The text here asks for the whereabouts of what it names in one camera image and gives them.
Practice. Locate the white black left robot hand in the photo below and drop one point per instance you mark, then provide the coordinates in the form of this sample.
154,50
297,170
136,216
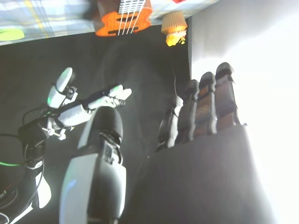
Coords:
198,182

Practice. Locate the orange wooden ukulele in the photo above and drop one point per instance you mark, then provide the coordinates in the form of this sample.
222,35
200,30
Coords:
123,22

